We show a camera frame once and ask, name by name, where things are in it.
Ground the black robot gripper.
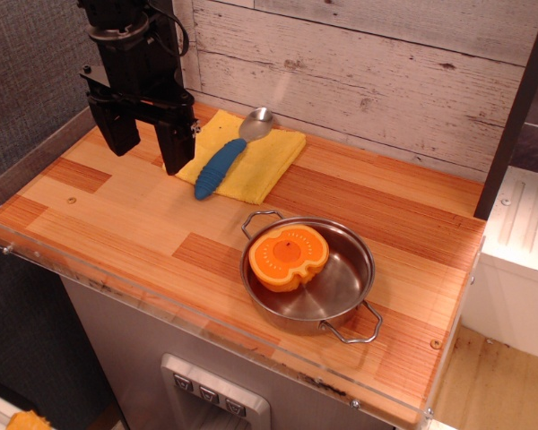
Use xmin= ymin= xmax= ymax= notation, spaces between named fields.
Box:
xmin=82 ymin=24 xmax=195 ymax=176

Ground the orange plastic toy half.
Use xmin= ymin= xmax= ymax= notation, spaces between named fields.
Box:
xmin=247 ymin=224 xmax=329 ymax=293

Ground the stainless steel pot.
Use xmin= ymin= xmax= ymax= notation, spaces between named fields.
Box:
xmin=240 ymin=210 xmax=383 ymax=344

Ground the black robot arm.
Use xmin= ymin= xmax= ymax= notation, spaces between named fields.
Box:
xmin=78 ymin=0 xmax=199 ymax=175

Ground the yellow folded cloth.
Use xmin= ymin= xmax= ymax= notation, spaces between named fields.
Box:
xmin=175 ymin=110 xmax=306 ymax=204

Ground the grey toy fridge cabinet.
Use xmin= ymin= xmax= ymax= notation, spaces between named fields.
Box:
xmin=63 ymin=279 xmax=390 ymax=429

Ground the silver dispenser button panel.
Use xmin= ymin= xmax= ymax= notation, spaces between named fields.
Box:
xmin=161 ymin=354 xmax=272 ymax=429

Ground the yellow object at bottom left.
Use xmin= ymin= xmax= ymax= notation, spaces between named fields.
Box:
xmin=5 ymin=410 xmax=52 ymax=430

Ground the white toy sink unit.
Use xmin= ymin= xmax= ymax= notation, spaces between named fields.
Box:
xmin=461 ymin=168 xmax=538 ymax=357

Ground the blue handled metal spoon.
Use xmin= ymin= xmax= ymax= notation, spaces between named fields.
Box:
xmin=195 ymin=107 xmax=273 ymax=201

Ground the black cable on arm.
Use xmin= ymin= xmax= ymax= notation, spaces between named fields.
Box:
xmin=147 ymin=0 xmax=191 ymax=58

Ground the dark vertical post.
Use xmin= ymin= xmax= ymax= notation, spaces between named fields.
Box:
xmin=473 ymin=33 xmax=538 ymax=220

